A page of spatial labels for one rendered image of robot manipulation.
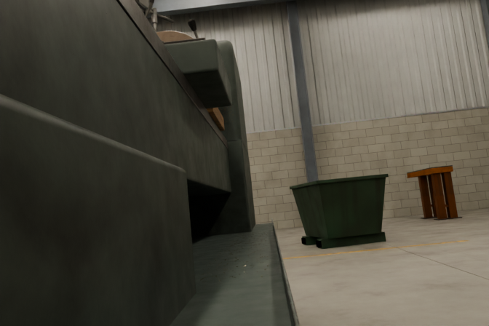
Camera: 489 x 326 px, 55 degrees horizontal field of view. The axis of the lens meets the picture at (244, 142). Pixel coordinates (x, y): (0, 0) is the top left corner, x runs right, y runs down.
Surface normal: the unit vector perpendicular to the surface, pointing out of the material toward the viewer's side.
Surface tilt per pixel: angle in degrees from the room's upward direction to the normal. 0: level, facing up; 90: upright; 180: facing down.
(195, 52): 90
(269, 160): 90
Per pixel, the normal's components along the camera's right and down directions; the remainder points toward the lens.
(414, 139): -0.05, -0.13
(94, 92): 0.99, -0.11
